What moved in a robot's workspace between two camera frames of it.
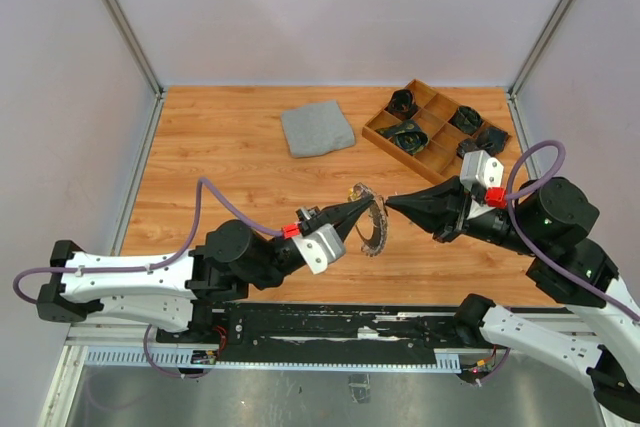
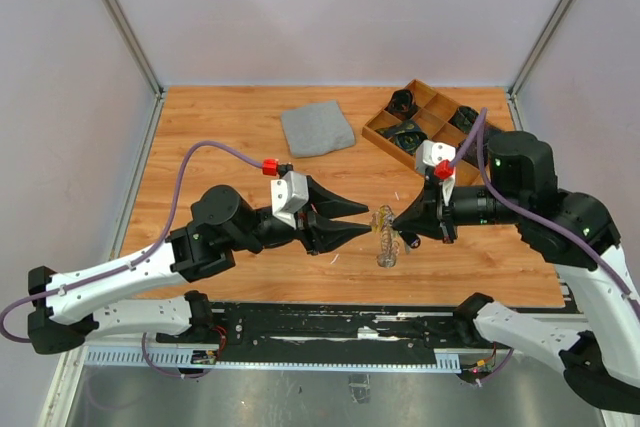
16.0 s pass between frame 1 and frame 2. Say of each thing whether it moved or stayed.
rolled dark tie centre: stayed
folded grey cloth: stayed
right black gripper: moved
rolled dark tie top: stayed
